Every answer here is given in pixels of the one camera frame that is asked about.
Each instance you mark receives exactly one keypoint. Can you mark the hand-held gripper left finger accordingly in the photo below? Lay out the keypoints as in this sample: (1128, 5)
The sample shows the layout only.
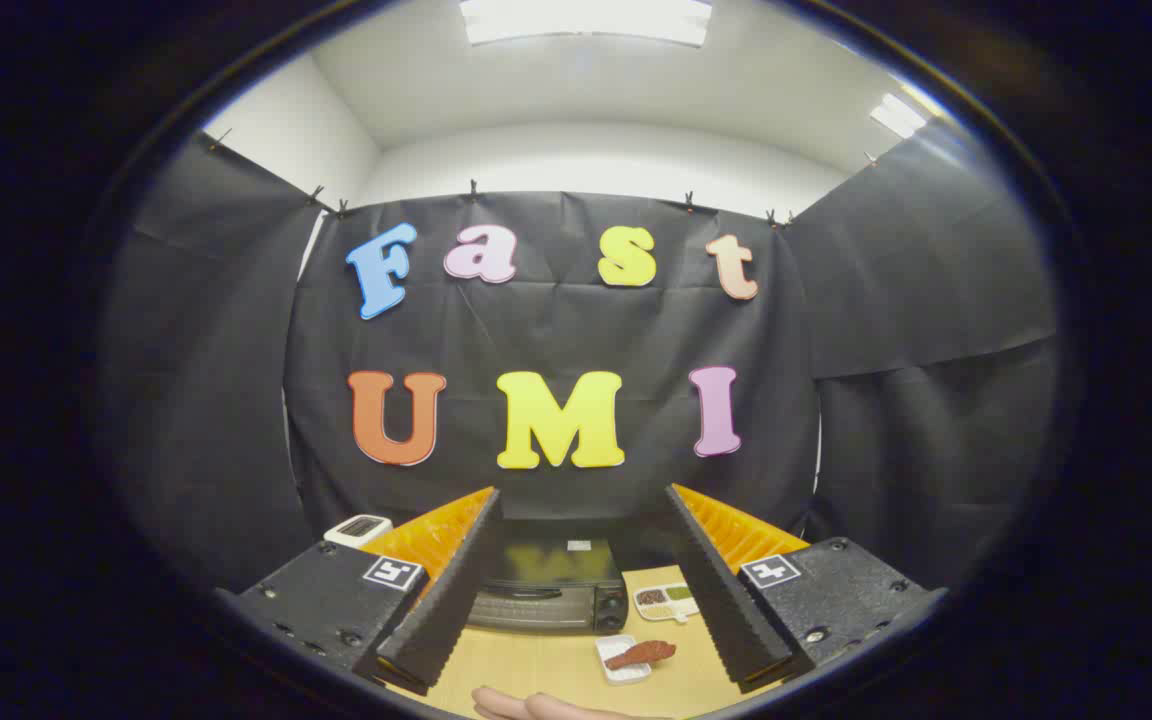
(446, 610)

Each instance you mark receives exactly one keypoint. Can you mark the red raw meat piece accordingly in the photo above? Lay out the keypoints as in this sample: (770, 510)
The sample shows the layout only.
(641, 654)

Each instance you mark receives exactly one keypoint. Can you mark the white divided seasoning dish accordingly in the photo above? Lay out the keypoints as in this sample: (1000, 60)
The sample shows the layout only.
(664, 598)

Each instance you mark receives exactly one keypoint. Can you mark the black toaster oven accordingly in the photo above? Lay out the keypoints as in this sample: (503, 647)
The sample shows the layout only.
(546, 600)

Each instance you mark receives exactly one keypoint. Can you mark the white bread toaster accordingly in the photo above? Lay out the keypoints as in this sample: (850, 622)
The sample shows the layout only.
(356, 530)

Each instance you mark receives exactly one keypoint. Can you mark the large ceiling light panel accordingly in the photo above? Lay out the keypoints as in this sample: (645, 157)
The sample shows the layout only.
(586, 20)

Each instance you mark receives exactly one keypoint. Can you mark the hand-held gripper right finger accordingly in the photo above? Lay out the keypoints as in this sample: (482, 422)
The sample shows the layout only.
(721, 610)

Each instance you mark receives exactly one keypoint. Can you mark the white rectangular ribbed tray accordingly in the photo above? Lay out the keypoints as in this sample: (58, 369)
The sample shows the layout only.
(616, 643)

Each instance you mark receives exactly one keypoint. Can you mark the small ceiling light panel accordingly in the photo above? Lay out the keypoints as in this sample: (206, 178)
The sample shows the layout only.
(898, 115)

